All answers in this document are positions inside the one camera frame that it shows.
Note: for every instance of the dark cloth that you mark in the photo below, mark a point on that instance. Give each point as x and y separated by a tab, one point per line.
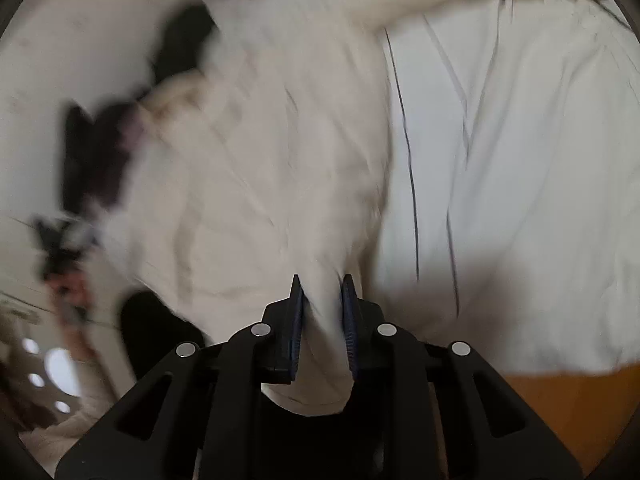
155	335

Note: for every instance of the wooden bed frame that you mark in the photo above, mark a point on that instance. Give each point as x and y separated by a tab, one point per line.
565	410

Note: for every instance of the ceiling lamp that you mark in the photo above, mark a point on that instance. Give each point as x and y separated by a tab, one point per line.
60	367

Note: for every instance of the cream padded jacket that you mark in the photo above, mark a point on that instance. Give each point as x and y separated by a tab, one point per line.
260	185

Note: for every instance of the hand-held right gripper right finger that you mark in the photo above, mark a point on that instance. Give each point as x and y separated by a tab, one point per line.
348	320

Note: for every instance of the person's left hand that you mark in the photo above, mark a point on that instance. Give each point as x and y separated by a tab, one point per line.
67	290

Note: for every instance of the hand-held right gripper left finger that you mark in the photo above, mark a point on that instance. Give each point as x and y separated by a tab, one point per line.
298	320

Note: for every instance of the black and mauve garment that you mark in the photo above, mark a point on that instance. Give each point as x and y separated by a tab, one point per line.
97	155

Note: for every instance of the white striped bed sheet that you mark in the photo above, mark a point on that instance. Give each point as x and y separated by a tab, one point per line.
525	185

